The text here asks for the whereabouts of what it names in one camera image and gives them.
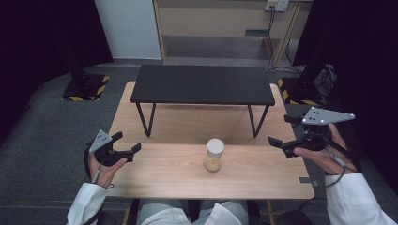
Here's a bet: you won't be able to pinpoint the person's right hand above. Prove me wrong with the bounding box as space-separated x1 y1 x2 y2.
293 123 359 176

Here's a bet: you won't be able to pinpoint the right gripper grey cable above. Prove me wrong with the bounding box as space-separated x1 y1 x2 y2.
323 149 358 188

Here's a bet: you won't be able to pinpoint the black stand base striped edge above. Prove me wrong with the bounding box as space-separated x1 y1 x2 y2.
277 77 323 107
61 73 111 102

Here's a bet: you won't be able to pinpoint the person's legs in grey trousers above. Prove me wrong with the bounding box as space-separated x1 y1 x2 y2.
136 199 250 225

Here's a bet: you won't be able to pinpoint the clear jar with white lid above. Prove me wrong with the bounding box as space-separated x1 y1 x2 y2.
203 138 225 173

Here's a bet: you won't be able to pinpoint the person's left hand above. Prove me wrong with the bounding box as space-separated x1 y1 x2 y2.
88 152 129 189

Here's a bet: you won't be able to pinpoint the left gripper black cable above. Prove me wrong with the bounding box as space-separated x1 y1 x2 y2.
83 141 95 182

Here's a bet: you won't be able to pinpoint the black hanging cable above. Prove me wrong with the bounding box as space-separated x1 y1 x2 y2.
265 5 303 73

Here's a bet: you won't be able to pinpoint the white panel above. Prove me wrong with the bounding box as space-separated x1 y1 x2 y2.
94 0 162 61

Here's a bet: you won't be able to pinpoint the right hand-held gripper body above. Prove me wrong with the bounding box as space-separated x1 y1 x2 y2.
281 107 357 158

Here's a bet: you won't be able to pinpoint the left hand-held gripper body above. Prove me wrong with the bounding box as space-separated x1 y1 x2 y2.
88 129 135 167

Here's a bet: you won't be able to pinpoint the black curtain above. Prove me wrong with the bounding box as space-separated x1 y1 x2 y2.
0 0 115 142
293 0 398 195

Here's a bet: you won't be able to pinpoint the bundle of black cables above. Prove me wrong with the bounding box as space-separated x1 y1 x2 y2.
314 64 338 95

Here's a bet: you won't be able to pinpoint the grey tape strip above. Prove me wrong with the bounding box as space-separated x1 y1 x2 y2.
298 176 320 188

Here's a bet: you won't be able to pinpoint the wooden shelf unit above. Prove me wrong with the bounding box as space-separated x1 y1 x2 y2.
152 0 314 68

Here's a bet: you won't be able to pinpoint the white wall socket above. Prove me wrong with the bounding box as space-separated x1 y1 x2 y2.
264 0 290 13

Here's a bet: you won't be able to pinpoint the black low table with legs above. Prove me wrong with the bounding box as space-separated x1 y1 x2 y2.
130 64 276 139

